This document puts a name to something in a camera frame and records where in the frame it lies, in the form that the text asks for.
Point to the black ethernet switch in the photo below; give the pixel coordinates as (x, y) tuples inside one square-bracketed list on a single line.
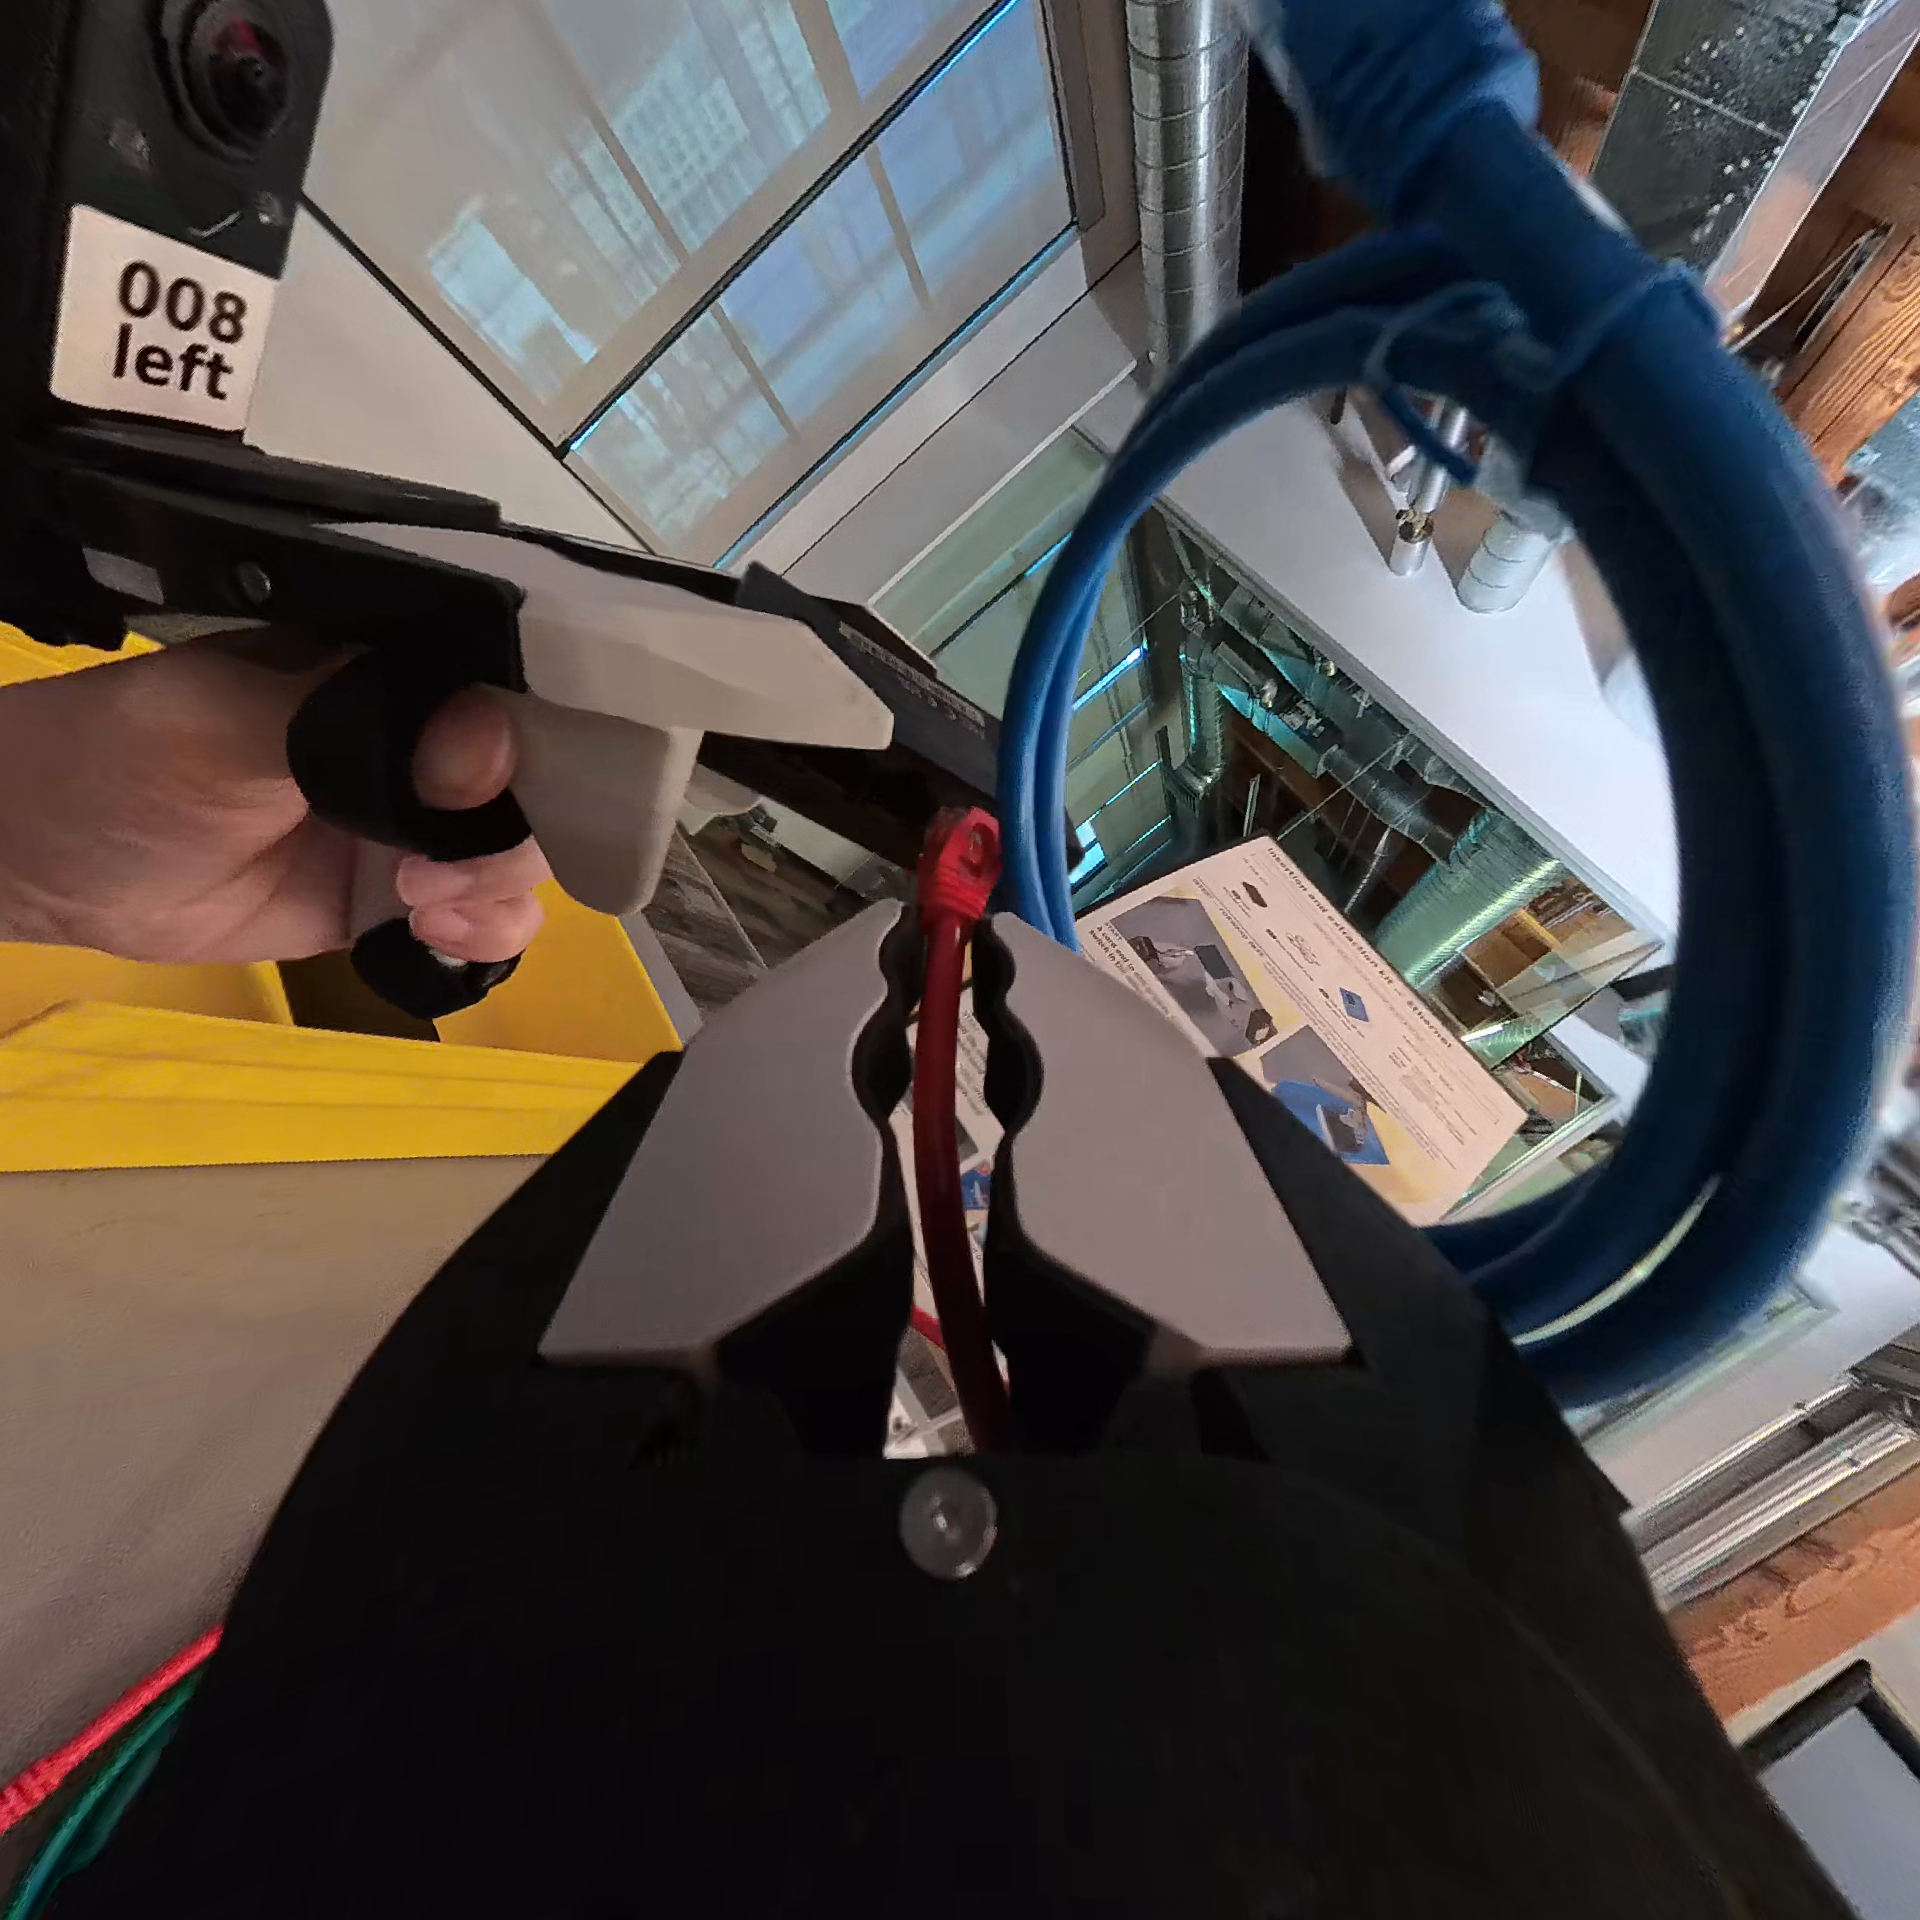
[(931, 720)]

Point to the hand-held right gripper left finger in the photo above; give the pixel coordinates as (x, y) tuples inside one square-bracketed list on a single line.
[(721, 1184)]

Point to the person's left hand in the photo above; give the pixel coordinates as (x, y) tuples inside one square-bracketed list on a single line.
[(151, 811)]

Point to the yellow plastic bin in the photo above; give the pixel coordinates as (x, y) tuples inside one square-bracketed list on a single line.
[(225, 1094)]

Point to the rectangular metal duct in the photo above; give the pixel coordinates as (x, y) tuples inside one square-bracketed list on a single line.
[(1694, 104)]

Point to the printed instruction poster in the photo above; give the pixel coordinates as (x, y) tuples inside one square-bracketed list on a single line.
[(1350, 1051)]

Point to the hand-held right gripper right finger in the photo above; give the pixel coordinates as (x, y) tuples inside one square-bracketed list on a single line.
[(1171, 1184)]

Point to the silver spiral ventilation duct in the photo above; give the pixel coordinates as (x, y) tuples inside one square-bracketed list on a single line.
[(1185, 150)]

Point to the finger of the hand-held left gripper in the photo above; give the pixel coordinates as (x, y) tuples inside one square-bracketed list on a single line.
[(674, 661)]

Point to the black framed sign stand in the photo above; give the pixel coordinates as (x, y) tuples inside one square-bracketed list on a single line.
[(1845, 1801)]

